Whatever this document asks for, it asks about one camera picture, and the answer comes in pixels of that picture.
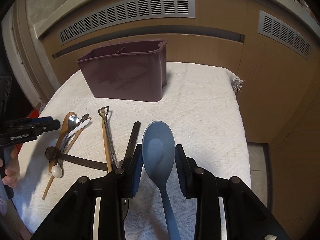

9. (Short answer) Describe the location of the grey ventilation grille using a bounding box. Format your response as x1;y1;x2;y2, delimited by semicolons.
257;10;312;60
59;0;196;44

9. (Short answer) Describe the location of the wooden chopstick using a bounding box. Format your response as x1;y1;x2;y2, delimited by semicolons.
42;122;91;200
100;107;112;172

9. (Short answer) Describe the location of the white knob utensil handle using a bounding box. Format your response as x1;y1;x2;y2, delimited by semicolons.
51;163;63;178

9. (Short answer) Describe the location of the dark metal spoon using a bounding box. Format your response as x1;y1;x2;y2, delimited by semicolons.
44;121;142;222

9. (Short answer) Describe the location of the shiny steel spoon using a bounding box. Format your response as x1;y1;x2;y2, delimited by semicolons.
60;114;80;152

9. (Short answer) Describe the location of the wooden spoon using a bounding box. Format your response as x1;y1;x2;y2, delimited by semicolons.
48;111;77;173

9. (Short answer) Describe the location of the steel bottle opener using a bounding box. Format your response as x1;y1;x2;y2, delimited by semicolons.
98;106;119;168

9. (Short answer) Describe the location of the slotted steel peeler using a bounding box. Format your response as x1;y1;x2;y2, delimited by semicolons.
80;113;89;123

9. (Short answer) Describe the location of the maroon plastic utensil holder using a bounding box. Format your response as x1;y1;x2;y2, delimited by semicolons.
77;39;167;102

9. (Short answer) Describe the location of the white ceramic spoon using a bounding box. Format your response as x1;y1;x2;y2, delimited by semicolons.
67;118;91;138

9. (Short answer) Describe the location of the person left hand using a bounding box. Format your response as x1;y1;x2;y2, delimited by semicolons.
1;145;20;189

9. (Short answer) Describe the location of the white textured table cloth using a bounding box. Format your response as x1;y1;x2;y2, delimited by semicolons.
13;62;251;232

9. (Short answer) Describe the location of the blue plastic serving spoon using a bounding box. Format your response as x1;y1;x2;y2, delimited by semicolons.
142;121;181;239

